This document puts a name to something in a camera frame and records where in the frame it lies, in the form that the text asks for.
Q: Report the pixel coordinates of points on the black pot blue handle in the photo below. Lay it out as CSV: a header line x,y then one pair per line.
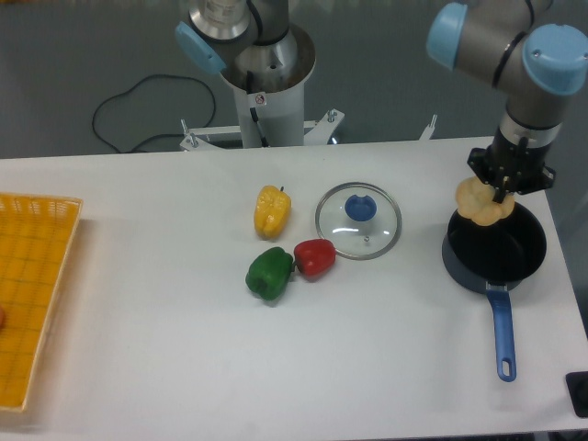
x,y
492,261

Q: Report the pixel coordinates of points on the round beige bread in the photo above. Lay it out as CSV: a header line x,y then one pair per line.
x,y
475,203

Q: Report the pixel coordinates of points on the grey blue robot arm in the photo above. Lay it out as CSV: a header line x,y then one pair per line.
x,y
540,68

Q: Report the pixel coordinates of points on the black device at table edge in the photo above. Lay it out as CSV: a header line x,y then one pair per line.
x,y
577,383

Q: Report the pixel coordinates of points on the green bell pepper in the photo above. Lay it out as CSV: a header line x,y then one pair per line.
x,y
269,274

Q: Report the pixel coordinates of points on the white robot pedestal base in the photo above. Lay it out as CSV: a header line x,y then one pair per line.
x,y
268,85

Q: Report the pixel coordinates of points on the red bell pepper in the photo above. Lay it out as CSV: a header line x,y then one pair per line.
x,y
314,257

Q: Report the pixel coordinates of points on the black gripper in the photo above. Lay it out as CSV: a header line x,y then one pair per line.
x,y
512,167

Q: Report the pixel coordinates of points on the glass lid blue knob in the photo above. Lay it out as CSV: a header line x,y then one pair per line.
x,y
361,220

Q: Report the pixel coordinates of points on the yellow woven basket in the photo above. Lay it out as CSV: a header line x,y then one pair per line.
x,y
37,232

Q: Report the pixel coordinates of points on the yellow bell pepper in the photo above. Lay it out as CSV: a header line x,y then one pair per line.
x,y
271,213

